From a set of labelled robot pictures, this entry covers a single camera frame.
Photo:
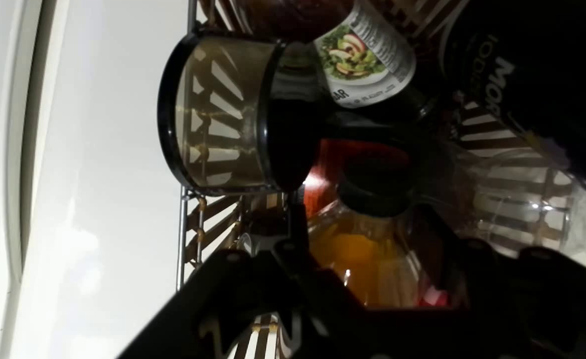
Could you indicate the dark blue cylindrical canister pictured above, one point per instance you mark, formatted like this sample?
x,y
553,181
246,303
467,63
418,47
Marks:
x,y
545,87

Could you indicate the dark salad dressing bottle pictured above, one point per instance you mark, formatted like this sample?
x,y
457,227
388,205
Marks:
x,y
360,53

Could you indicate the white washing machine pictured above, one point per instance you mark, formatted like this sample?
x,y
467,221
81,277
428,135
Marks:
x,y
95,201

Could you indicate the amber liquid glass bottle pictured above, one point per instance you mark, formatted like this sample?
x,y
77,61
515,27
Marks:
x,y
366,261

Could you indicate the glass jar black lid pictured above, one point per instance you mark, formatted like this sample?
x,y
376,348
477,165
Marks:
x,y
220,113

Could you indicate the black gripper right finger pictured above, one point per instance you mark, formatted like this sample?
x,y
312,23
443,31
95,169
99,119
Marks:
x,y
439,241

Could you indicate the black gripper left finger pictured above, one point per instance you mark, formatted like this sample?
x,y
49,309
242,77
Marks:
x,y
298,221

